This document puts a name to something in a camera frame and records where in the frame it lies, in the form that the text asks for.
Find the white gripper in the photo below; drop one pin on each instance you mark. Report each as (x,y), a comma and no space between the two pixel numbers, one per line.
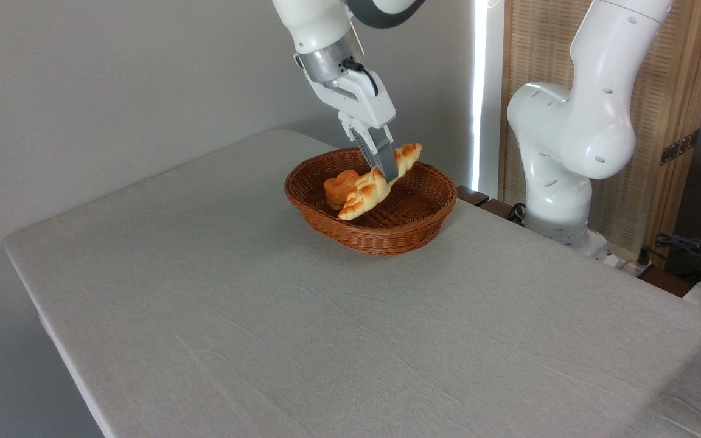
(366,97)

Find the long braided bread loaf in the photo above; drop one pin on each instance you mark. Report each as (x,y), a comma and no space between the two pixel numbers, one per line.
(366,193)

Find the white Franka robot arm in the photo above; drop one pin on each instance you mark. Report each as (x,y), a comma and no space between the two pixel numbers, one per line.
(575,134)

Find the round orange bread bun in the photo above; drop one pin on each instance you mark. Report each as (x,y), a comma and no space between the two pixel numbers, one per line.
(338,185)

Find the brown wicker basket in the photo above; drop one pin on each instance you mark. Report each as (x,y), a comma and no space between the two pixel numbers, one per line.
(387,231)

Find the dark wooden table edge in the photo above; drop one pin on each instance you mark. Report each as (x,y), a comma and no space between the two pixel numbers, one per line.
(478,198)

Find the grey tablecloth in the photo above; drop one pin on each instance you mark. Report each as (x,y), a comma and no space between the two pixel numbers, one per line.
(387,340)

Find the white power strip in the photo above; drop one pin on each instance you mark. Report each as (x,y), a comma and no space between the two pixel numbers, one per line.
(615,258)

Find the metal screen hinge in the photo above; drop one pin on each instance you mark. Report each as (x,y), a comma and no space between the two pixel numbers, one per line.
(679,148)

